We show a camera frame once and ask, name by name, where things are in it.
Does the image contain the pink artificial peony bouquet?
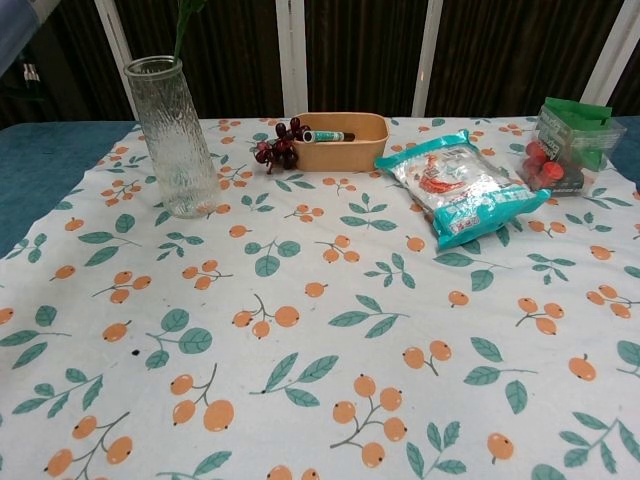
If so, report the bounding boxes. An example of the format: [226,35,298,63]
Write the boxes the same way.
[171,0,208,60]

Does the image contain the clear textured glass vase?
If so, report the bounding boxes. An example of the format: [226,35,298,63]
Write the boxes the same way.
[123,55,222,220]

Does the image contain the dark red artificial grapes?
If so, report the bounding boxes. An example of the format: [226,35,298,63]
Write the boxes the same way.
[253,117,311,175]

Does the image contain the green white small tube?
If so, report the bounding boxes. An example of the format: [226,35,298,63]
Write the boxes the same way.
[302,130,357,145]

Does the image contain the white fruit leaf print tablecloth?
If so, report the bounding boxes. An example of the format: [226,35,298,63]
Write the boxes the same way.
[0,115,640,480]

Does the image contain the teal white snack bag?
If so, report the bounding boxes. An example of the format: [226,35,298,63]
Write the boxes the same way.
[373,128,553,253]

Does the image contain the clear zip bag red items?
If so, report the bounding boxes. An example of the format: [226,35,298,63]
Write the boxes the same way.
[515,96,628,197]

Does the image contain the teal table cover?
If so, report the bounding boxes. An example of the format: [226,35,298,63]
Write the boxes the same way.
[0,120,139,260]

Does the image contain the white metal frame bar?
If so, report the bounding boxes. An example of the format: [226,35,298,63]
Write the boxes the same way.
[411,0,447,119]
[275,0,309,120]
[579,0,628,108]
[93,0,139,76]

